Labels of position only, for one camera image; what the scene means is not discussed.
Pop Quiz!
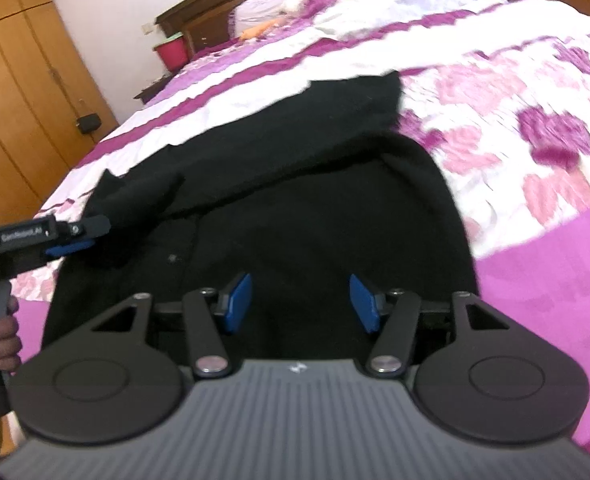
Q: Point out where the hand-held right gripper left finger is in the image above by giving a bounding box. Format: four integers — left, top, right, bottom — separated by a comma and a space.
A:
91, 272, 254, 379

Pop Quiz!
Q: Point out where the red bucket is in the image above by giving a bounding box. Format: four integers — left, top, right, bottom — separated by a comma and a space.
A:
153, 31, 190, 74

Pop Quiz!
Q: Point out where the orange toy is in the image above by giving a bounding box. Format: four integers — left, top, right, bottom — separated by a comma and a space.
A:
240, 17, 286, 42

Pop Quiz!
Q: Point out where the dark wooden headboard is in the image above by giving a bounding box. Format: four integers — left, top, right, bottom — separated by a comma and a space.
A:
155, 0, 328, 55

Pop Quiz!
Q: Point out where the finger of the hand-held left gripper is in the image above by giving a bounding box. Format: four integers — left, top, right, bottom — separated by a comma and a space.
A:
55, 215, 112, 242
44, 239, 96, 262

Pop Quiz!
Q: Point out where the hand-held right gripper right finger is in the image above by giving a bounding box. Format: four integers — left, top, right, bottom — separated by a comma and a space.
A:
349, 274, 518, 377

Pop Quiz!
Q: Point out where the floral purple bedspread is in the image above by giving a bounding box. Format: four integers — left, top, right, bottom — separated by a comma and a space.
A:
5, 0, 590, 461

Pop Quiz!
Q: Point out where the black garment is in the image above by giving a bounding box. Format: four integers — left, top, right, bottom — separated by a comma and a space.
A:
42, 71, 482, 361

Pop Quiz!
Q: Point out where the wooden wardrobe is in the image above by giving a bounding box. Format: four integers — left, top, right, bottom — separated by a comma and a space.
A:
0, 0, 122, 231

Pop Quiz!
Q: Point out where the dark wooden nightstand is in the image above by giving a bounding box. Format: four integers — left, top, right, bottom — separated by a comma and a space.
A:
134, 74, 176, 106

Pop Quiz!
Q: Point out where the small lavender pillow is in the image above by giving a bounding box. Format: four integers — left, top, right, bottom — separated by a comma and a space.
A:
232, 0, 296, 40

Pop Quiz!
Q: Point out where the person's left hand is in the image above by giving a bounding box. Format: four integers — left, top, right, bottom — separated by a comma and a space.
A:
0, 296, 24, 372

